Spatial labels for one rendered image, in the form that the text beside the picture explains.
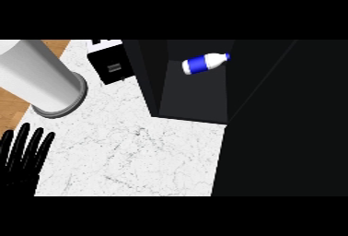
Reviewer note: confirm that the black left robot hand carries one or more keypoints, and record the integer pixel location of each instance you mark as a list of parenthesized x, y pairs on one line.
[(23, 159)]

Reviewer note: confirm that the dark grey cabinet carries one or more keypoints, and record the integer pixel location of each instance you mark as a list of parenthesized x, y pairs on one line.
[(191, 92)]

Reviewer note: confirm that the white and blue water bottle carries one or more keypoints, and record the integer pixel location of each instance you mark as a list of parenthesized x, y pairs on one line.
[(204, 63)]

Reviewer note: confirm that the dark grey cabinet door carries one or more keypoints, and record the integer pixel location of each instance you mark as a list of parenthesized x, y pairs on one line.
[(285, 123)]

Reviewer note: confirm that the white cylindrical appliance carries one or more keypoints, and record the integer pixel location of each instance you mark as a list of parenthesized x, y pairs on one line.
[(39, 76)]

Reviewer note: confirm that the black square box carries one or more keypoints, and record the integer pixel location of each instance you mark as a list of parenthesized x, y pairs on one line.
[(111, 64)]

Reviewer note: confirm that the white panel with black marks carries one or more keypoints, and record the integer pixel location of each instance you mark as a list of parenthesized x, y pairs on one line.
[(105, 44)]

